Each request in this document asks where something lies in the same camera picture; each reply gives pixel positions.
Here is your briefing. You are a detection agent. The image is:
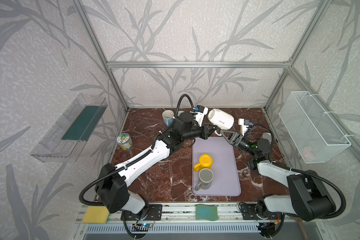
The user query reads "white upside-down mug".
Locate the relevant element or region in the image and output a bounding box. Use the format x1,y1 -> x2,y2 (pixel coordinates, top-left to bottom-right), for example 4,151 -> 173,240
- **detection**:
208,109 -> 235,130

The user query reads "light blue mug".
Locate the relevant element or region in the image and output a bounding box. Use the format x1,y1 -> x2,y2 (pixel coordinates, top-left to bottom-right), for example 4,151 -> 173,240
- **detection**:
162,110 -> 175,127

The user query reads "grey mug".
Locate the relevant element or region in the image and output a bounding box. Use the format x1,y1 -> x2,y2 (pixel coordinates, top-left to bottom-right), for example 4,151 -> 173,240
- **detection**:
194,168 -> 214,191

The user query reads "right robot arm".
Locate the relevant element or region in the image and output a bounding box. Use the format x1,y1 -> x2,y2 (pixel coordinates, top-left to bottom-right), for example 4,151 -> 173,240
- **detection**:
220,130 -> 347,222

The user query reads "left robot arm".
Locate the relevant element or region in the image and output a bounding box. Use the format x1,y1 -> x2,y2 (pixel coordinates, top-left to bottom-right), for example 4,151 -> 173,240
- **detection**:
79,105 -> 217,216

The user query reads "yellow mug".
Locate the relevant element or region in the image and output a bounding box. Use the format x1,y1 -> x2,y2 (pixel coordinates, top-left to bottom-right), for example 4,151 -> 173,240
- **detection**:
194,154 -> 213,172

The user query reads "metal tin can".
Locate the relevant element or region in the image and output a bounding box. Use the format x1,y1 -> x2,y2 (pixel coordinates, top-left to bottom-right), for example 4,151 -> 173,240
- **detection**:
262,133 -> 273,143

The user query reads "lilac tray mat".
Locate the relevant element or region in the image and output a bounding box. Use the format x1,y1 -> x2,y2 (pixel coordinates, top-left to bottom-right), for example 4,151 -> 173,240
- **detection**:
192,137 -> 241,197

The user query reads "green sponge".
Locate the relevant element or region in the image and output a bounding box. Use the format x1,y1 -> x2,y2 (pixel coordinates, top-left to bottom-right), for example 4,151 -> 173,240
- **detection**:
195,204 -> 219,222

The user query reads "right circuit board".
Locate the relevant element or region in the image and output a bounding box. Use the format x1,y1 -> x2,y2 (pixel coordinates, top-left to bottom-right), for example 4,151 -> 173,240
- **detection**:
258,224 -> 278,239

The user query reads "circuit board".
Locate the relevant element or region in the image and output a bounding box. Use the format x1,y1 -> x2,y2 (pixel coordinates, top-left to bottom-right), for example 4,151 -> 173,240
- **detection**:
258,224 -> 278,239
133,223 -> 154,232

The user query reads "left circuit board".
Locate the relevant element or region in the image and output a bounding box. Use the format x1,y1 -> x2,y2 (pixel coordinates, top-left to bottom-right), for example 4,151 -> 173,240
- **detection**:
133,223 -> 154,232

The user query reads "yellow sponge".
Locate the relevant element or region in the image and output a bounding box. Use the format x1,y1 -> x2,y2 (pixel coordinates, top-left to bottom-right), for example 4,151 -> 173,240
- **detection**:
82,206 -> 110,224

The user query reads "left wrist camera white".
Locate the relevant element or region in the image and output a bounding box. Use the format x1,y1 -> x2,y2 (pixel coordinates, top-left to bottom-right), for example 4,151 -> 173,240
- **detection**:
191,105 -> 209,127

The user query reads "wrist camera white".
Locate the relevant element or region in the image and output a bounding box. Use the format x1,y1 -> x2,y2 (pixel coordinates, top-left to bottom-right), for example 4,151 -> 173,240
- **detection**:
191,105 -> 209,127
238,119 -> 254,137

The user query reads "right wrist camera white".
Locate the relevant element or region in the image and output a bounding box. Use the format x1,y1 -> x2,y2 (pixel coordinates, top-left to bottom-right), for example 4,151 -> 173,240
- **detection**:
238,119 -> 254,137

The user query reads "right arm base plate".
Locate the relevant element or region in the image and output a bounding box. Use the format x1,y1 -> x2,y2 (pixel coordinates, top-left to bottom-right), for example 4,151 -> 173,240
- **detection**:
238,202 -> 280,221

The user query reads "white wire basket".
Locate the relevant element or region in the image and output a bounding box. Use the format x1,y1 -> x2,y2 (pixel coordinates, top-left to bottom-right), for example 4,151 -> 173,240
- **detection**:
279,91 -> 352,164

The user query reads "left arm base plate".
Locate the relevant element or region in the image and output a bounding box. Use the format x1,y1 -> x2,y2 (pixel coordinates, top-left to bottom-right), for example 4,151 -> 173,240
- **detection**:
121,204 -> 163,221

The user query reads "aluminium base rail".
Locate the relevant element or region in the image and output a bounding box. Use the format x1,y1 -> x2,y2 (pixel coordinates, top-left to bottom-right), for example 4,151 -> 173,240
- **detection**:
69,202 -> 335,240

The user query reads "clear plastic wall shelf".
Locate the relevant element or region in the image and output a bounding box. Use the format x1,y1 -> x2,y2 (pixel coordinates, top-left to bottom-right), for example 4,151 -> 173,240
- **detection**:
30,94 -> 108,163

